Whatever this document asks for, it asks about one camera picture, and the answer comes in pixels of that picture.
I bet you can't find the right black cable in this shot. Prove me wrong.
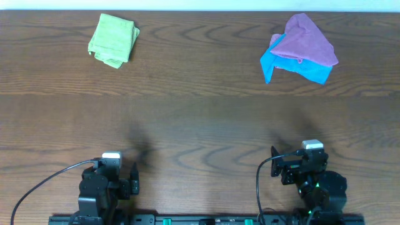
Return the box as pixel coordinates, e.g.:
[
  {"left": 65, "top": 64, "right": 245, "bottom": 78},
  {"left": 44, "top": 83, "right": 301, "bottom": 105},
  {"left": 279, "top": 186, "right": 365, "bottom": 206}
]
[{"left": 256, "top": 151, "right": 306, "bottom": 225}]

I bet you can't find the blue microfibre cloth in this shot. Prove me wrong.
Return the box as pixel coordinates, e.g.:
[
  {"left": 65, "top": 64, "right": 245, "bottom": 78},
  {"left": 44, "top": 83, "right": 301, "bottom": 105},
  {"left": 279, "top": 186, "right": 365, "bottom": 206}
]
[{"left": 260, "top": 34, "right": 333, "bottom": 85}]

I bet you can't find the folded green cloth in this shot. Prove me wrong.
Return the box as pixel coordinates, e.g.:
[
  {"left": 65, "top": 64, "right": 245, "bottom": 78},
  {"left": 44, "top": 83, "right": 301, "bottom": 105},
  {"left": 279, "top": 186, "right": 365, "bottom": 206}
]
[{"left": 87, "top": 13, "right": 140, "bottom": 69}]

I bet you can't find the left black cable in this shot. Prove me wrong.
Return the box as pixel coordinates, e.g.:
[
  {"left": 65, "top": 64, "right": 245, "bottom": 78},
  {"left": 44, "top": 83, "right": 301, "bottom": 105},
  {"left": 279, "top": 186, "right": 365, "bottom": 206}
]
[{"left": 10, "top": 159, "right": 101, "bottom": 225}]

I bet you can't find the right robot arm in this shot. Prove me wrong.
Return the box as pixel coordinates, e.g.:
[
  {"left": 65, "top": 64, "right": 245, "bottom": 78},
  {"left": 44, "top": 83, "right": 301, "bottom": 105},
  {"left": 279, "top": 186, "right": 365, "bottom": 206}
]
[{"left": 271, "top": 144, "right": 347, "bottom": 224}]

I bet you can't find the purple microfibre cloth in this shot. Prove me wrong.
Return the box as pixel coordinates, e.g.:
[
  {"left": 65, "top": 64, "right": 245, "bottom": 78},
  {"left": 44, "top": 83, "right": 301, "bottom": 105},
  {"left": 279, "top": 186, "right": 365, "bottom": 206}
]
[{"left": 271, "top": 13, "right": 338, "bottom": 67}]

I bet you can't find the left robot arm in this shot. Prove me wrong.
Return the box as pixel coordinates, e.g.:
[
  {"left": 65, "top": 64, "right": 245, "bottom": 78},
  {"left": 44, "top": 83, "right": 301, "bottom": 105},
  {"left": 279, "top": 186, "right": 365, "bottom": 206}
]
[{"left": 68, "top": 157, "right": 139, "bottom": 225}]

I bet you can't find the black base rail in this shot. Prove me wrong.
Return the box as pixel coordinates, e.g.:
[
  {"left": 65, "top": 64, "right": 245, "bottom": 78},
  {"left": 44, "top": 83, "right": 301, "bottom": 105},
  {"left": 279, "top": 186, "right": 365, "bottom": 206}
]
[{"left": 48, "top": 214, "right": 366, "bottom": 225}]

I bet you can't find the black cable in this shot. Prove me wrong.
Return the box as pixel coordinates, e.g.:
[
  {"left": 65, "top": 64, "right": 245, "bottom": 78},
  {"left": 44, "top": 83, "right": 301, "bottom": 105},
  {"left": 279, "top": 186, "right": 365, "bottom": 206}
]
[
  {"left": 10, "top": 159, "right": 101, "bottom": 225},
  {"left": 256, "top": 151, "right": 306, "bottom": 225}
]

